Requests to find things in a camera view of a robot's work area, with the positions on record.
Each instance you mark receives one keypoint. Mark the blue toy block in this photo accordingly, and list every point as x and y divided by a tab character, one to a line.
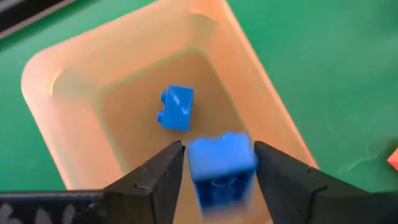
220	161
177	109

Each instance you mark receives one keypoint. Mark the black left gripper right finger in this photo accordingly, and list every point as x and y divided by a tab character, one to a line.
295	193

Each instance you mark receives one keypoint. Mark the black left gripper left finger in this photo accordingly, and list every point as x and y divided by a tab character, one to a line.
149	193

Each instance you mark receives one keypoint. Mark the orange toy block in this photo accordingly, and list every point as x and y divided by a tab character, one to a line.
394	160

